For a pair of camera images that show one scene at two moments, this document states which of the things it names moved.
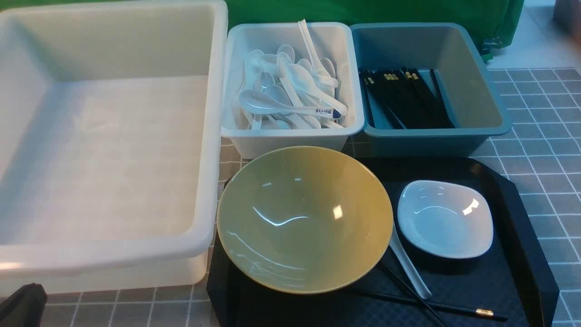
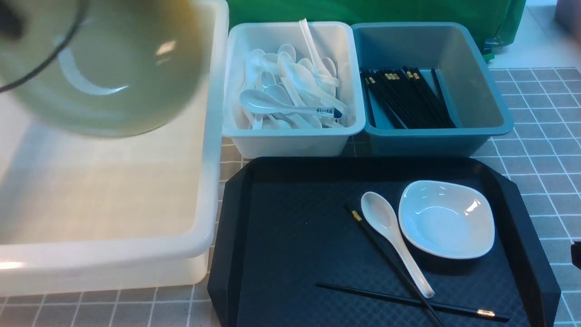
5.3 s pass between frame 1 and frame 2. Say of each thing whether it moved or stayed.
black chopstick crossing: moved
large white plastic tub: stayed
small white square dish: stayed
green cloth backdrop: stayed
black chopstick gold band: stayed
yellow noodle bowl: moved
